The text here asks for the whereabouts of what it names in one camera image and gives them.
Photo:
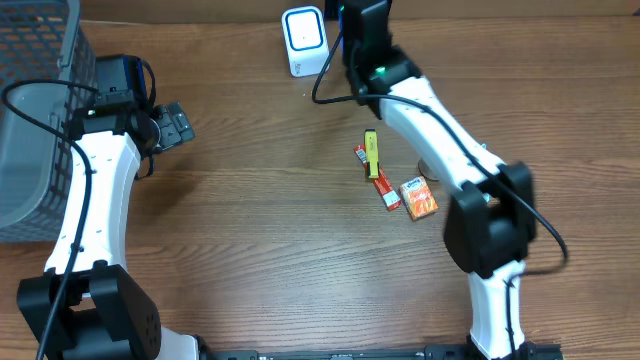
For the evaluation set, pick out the green lid knorr cup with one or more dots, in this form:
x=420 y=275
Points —
x=426 y=171

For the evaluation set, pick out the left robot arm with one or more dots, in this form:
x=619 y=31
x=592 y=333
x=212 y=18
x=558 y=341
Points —
x=86 y=305

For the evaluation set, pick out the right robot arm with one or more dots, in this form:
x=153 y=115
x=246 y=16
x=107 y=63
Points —
x=489 y=224

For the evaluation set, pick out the red snack stick packet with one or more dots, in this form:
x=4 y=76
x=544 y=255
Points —
x=382 y=184

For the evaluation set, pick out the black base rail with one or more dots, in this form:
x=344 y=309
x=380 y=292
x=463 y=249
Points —
x=439 y=353

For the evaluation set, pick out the grey plastic mesh basket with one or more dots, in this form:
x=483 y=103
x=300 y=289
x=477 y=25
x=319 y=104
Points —
x=43 y=48

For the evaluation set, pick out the small orange snack packet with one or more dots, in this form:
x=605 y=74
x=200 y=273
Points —
x=418 y=198

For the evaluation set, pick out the yellow highlighter marker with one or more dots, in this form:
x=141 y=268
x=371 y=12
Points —
x=372 y=153

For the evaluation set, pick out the white barcode scanner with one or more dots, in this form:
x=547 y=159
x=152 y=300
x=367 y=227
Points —
x=305 y=40

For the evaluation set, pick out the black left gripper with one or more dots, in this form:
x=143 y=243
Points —
x=170 y=126

